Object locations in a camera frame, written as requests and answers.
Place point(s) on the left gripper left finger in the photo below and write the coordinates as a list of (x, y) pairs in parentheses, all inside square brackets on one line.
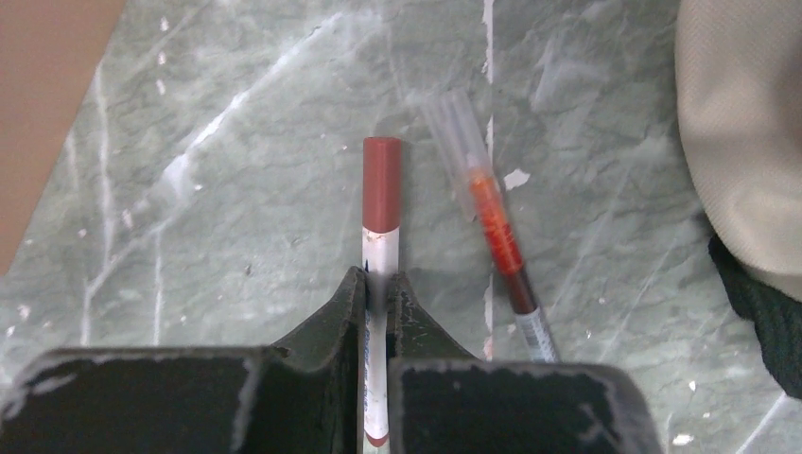
[(300, 394)]

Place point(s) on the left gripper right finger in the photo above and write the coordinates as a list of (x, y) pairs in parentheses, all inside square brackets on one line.
[(442, 399)]

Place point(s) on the white red-capped marker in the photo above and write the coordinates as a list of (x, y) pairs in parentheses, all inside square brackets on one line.
[(381, 211)]

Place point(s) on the beige canvas backpack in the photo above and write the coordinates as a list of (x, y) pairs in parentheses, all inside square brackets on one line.
[(738, 81)]

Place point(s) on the thin orange pen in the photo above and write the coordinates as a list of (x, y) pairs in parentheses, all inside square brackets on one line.
[(452, 122)]

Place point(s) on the orange plastic file organizer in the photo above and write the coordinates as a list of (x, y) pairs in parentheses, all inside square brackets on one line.
[(49, 54)]

